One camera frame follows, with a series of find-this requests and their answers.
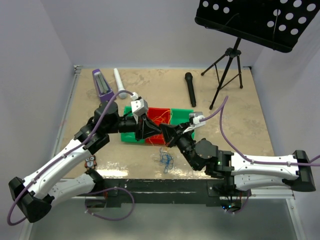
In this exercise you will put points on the green bin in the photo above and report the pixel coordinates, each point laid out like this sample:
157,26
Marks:
129,137
179,116

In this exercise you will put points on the black microphone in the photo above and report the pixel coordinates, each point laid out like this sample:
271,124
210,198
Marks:
189,80

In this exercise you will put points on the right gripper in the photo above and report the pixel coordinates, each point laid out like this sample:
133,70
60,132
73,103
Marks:
169,132

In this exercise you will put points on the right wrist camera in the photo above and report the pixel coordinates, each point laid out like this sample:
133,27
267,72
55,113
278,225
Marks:
196,120

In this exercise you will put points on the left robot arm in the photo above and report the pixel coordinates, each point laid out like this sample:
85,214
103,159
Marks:
37,193

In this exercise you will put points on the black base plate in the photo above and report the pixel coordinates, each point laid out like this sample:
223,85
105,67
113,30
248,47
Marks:
209,192

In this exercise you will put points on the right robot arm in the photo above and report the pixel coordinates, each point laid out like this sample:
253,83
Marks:
240,173

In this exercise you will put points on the owl number tile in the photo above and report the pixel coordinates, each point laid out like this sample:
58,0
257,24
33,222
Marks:
90,163

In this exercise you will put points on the white microphone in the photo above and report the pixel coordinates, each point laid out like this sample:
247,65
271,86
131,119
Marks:
119,84

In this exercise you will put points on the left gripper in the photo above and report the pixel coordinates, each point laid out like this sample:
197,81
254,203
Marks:
145,128

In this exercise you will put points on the red bin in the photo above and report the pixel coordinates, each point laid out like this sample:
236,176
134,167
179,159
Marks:
158,116

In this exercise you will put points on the black music stand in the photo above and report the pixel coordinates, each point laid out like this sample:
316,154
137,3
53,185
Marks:
274,24

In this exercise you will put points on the purple metronome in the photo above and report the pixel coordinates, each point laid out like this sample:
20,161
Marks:
103,89

